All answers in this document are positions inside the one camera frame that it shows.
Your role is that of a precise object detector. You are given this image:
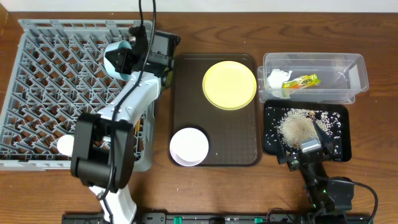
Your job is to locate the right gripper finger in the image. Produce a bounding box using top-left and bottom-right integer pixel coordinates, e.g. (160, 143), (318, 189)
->
(312, 121), (331, 149)
(276, 136), (286, 159)

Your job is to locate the light blue bowl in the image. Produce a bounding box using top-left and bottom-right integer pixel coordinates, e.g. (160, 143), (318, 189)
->
(103, 40), (131, 81)

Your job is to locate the food scraps rice pile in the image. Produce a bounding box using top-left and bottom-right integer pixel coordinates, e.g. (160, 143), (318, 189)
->
(264, 107), (343, 156)

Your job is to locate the green orange snack wrapper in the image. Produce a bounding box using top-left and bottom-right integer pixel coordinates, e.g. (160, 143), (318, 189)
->
(282, 73), (321, 89)

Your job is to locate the wooden chopstick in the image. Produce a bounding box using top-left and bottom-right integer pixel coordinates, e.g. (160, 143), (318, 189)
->
(134, 120), (141, 134)

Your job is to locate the white tissue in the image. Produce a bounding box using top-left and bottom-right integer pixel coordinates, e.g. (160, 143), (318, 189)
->
(267, 69), (292, 88)

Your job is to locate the yellow round plate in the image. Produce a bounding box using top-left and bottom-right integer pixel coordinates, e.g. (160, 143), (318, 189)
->
(202, 61), (257, 110)

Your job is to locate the pink white bowl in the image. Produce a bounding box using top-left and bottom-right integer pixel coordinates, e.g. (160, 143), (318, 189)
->
(169, 128), (210, 167)

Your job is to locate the white cup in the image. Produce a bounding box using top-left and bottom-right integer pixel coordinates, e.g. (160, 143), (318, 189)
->
(57, 134), (74, 157)

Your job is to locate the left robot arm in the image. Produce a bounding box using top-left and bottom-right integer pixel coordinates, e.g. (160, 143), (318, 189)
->
(71, 25), (181, 223)

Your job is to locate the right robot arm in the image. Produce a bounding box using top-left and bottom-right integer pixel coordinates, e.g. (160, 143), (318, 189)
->
(277, 122), (354, 223)

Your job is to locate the black waste tray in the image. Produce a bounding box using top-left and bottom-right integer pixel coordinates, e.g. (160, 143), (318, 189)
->
(263, 100), (351, 162)

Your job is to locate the dark brown serving tray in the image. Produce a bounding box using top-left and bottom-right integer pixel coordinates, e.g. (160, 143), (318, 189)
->
(170, 54), (262, 167)

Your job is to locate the grey plastic dish rack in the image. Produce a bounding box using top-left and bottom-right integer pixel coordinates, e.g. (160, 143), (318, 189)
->
(1, 19), (153, 171)

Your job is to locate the clear plastic bin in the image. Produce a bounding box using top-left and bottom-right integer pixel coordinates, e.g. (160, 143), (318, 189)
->
(257, 52), (369, 104)

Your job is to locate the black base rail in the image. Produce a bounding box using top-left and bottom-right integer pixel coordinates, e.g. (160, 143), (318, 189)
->
(61, 212), (373, 224)

